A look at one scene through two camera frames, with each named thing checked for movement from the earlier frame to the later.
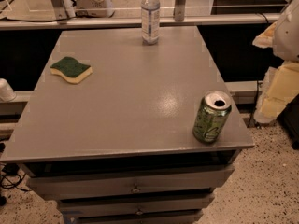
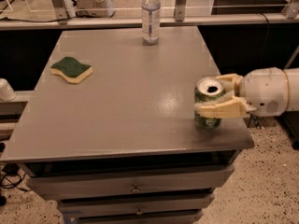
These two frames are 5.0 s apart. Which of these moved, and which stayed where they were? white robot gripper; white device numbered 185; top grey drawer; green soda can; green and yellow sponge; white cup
Moved: white robot gripper; green soda can
Stayed: white device numbered 185; white cup; top grey drawer; green and yellow sponge
